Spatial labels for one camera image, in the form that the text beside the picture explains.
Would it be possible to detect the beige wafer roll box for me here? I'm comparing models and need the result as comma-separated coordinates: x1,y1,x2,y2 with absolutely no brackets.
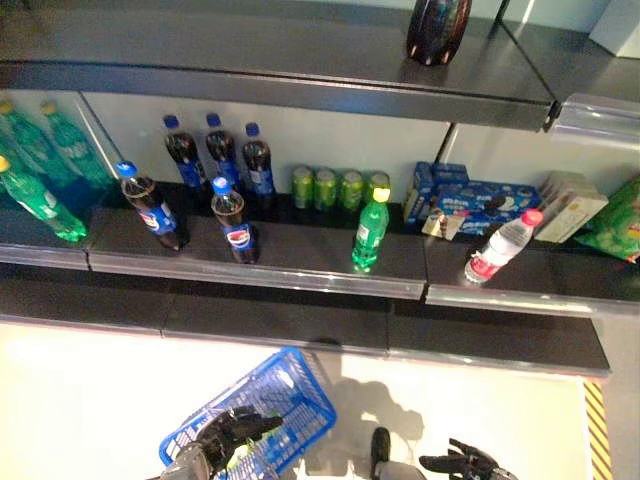
421,208,464,242

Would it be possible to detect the black store shelf unit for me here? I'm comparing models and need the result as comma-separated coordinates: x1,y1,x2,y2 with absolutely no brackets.
0,0,640,386

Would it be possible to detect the green lays chips bag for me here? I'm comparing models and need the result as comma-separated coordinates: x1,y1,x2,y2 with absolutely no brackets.
573,174,640,265

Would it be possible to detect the large dark cola bottle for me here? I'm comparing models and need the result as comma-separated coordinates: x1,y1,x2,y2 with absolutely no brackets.
405,0,474,67

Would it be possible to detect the white display box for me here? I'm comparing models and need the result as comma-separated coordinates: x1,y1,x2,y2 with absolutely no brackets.
588,0,640,59

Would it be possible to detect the small blue oreo box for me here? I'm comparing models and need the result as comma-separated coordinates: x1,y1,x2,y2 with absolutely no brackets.
432,162,471,189

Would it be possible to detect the beige cardboard box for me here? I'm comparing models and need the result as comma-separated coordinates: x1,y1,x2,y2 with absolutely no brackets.
535,192,610,245
539,179,599,201

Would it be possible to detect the tall blue oreo box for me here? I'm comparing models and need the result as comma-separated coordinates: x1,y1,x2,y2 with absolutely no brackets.
402,160,437,225

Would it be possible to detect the water bottle red label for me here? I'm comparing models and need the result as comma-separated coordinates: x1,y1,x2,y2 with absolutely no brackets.
463,208,545,285

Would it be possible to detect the silver robot right leg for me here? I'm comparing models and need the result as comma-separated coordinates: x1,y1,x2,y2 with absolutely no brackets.
372,459,431,480

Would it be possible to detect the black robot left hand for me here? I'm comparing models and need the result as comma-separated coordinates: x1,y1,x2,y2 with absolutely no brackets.
197,407,285,471

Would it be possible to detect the blue plastic shopping basket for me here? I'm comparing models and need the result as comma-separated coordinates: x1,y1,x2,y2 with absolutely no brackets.
158,346,339,480

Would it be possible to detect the wide blue oreo box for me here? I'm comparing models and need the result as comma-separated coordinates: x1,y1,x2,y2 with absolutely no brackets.
433,181,542,237

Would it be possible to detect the black robot right foot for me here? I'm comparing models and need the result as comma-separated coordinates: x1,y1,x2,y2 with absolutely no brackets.
369,426,393,479

